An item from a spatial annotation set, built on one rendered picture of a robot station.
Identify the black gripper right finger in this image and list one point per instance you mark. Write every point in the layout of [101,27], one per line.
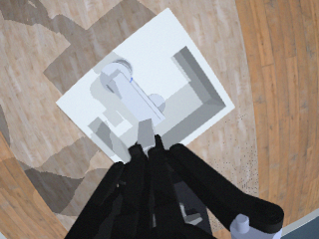
[247,216]

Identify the white rectangular sink basin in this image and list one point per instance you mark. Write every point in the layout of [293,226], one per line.
[183,87]

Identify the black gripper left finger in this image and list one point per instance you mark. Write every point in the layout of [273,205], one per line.
[103,213]

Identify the silver mixer tap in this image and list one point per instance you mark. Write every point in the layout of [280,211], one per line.
[116,78]

